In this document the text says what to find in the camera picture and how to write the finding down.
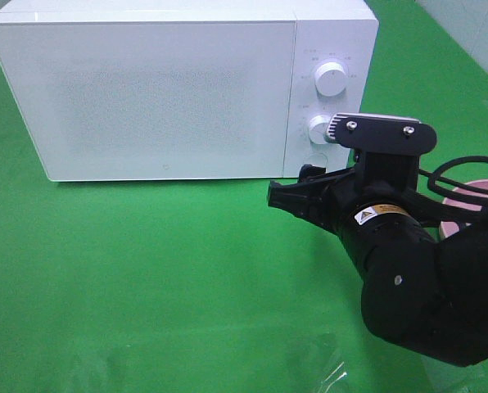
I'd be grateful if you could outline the white microwave oven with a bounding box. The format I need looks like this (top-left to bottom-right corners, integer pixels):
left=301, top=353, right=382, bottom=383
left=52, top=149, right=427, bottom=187
left=0, top=1, right=379, bottom=182

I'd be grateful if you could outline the black camera cable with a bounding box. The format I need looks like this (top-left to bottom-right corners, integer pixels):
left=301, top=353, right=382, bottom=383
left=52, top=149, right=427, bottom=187
left=415, top=156, right=488, bottom=230

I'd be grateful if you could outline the white microwave door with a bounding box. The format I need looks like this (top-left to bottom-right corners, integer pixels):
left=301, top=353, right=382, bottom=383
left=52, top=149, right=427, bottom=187
left=0, top=21, right=295, bottom=181

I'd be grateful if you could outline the upper white microwave knob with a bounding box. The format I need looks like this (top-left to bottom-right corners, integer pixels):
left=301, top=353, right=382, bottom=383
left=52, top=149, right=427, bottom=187
left=314, top=61, right=348, bottom=97

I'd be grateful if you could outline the lower white microwave knob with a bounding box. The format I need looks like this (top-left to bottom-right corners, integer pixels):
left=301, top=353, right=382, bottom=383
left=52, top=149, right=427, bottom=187
left=308, top=115, right=334, bottom=145

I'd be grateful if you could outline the round microwave door button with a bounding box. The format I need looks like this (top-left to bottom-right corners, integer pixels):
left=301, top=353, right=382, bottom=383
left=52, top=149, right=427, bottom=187
left=304, top=153, right=328, bottom=169

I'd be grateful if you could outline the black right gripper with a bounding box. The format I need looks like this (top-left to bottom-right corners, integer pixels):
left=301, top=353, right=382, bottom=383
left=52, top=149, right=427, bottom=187
left=266, top=164, right=416, bottom=242

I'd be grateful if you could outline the clear tape patch front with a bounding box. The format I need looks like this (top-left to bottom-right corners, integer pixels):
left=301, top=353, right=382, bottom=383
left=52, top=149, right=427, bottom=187
left=287, top=332, right=351, bottom=392

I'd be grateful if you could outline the white microwave knob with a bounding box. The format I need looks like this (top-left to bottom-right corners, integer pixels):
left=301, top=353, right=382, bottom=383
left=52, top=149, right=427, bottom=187
left=314, top=61, right=348, bottom=97
left=308, top=115, right=334, bottom=145

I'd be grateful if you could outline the pink speckled plate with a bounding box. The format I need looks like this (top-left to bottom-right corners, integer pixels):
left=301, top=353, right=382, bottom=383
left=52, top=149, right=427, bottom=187
left=439, top=179, right=488, bottom=240

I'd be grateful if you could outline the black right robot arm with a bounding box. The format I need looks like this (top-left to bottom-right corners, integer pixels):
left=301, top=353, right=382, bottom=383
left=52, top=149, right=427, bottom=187
left=268, top=165, right=488, bottom=367

